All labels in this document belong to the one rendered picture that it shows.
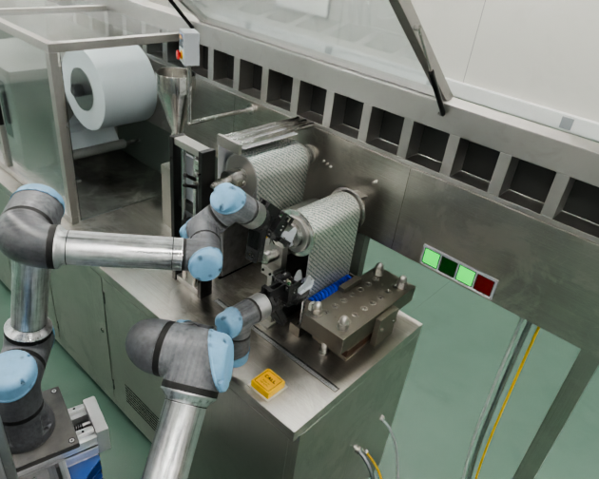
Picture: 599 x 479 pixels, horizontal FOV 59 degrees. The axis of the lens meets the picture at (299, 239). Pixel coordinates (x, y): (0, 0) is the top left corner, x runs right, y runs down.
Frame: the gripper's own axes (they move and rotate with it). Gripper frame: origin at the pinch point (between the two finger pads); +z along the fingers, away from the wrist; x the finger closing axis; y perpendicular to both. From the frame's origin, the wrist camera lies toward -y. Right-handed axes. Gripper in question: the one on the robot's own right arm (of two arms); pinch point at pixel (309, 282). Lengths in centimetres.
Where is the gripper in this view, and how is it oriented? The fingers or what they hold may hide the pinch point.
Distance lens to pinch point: 163.7
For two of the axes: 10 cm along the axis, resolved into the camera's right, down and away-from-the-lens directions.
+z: 6.7, -3.3, 6.7
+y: 1.1, -8.4, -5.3
